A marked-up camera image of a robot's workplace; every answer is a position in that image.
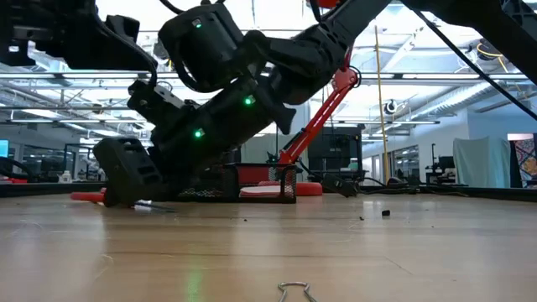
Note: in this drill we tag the white plastic bottle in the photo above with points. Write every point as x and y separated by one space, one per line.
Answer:
65 178

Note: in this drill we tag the red desk lamp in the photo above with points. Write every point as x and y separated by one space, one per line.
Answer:
319 119

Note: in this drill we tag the small black fragment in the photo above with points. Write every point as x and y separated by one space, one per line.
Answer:
385 213

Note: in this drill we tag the black metal table frame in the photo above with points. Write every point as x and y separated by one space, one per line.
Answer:
461 191

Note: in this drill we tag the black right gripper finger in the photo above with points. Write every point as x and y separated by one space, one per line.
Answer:
110 200

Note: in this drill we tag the blue computer monitor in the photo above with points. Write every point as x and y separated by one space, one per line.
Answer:
3 149

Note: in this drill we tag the black background station frame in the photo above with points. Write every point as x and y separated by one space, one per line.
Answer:
77 161

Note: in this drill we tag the black mesh desk organizer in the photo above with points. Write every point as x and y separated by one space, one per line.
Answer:
251 184

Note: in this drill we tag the grey-green hanging cloth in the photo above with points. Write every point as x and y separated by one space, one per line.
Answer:
482 163

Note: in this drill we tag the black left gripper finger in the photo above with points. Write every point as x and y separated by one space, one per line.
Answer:
121 50

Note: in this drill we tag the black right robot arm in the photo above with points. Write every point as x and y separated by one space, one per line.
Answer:
302 54

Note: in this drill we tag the colourful patterned panel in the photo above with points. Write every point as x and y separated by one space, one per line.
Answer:
524 161

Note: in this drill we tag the pink sticky note pad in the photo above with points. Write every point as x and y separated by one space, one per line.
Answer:
262 192

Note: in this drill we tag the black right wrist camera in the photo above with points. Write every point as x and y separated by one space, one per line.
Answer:
159 102

